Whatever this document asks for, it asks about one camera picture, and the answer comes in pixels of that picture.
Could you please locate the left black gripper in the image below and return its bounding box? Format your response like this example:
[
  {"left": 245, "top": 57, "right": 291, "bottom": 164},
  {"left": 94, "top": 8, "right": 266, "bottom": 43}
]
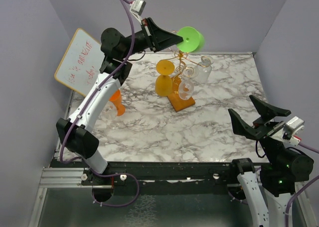
[{"left": 120, "top": 16, "right": 183, "bottom": 59}]

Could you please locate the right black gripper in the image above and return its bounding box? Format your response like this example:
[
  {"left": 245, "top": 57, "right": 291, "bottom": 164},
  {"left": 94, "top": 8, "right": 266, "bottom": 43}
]
[{"left": 230, "top": 93, "right": 292, "bottom": 164}]

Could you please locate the green plastic goblet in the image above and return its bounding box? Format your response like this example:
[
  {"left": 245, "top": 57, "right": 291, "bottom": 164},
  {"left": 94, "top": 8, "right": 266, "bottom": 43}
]
[{"left": 176, "top": 26, "right": 205, "bottom": 53}]

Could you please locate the yellow plastic goblet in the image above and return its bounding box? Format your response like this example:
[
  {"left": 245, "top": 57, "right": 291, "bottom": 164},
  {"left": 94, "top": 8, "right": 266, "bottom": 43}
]
[{"left": 155, "top": 60, "right": 175, "bottom": 97}]

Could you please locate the clear patterned stemmed glass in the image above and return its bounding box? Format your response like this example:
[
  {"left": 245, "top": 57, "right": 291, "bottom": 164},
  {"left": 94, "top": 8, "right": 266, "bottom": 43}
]
[{"left": 195, "top": 56, "right": 213, "bottom": 84}]

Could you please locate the clear round wine glass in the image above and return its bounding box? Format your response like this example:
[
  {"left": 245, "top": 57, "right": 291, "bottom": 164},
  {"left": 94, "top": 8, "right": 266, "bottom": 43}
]
[{"left": 178, "top": 65, "right": 198, "bottom": 100}]

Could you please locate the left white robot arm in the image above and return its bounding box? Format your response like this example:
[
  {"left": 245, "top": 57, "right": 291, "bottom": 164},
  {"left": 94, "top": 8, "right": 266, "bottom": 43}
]
[{"left": 56, "top": 17, "right": 183, "bottom": 185}]

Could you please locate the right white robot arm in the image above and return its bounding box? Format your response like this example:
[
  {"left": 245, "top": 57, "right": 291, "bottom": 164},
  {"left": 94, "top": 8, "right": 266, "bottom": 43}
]
[{"left": 228, "top": 95, "right": 316, "bottom": 227}]

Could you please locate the orange plastic goblet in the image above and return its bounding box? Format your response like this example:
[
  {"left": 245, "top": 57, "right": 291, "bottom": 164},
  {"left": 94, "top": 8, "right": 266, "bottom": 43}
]
[{"left": 109, "top": 90, "right": 126, "bottom": 116}]

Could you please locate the white framed whiteboard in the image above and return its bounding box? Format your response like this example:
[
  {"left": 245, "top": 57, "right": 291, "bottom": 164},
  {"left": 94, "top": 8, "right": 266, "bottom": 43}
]
[{"left": 54, "top": 28, "right": 104, "bottom": 96}]

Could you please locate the clear glass near whiteboard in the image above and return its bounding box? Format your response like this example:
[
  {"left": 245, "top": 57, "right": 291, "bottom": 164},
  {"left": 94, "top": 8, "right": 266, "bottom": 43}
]
[{"left": 102, "top": 102, "right": 118, "bottom": 129}]

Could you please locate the gold wire wine glass rack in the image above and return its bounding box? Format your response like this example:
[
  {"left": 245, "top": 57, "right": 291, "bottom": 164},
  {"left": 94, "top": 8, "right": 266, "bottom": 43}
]
[{"left": 167, "top": 48, "right": 213, "bottom": 112}]

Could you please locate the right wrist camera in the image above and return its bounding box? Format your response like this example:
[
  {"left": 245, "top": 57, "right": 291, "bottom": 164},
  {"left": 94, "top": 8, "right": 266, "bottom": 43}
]
[{"left": 270, "top": 116, "right": 305, "bottom": 146}]

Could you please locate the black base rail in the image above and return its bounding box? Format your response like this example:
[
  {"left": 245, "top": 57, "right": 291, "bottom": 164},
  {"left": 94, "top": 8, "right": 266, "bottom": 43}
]
[{"left": 81, "top": 162, "right": 241, "bottom": 196}]

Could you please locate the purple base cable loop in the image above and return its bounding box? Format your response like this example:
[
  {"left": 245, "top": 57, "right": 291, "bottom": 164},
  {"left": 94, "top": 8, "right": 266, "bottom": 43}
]
[{"left": 91, "top": 173, "right": 140, "bottom": 208}]

